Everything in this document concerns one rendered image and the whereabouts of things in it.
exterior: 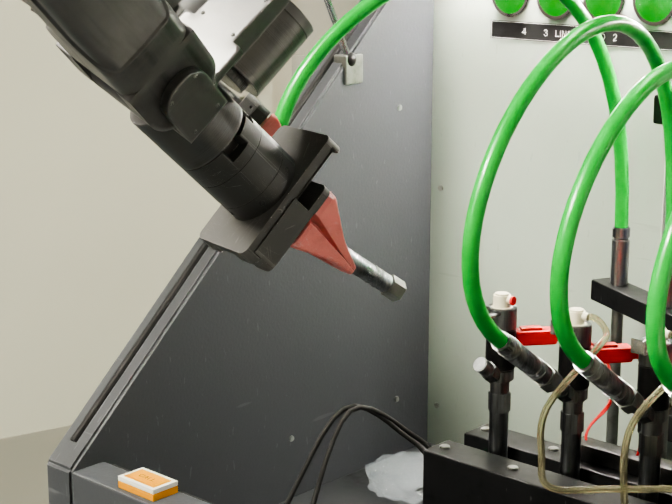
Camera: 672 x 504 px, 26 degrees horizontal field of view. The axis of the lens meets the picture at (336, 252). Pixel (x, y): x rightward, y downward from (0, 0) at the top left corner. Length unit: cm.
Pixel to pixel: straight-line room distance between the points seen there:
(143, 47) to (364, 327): 89
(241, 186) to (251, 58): 9
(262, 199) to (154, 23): 19
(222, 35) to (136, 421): 61
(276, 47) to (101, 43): 17
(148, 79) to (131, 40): 4
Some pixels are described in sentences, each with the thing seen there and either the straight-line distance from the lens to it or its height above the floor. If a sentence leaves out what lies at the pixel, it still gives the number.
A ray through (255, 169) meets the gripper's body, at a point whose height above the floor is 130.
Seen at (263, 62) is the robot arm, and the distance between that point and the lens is 96.
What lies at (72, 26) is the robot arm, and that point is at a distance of 80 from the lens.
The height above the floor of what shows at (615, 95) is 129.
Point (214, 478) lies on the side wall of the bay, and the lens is 156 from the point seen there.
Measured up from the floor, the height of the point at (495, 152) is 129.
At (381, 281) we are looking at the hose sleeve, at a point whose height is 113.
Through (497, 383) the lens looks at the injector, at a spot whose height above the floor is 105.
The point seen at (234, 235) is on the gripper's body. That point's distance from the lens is 99.
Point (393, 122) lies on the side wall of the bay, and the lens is 166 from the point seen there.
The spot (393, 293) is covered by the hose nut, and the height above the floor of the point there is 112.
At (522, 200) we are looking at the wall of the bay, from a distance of 165.
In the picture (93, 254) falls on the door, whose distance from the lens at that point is 355.
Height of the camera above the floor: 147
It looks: 13 degrees down
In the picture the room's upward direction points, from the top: straight up
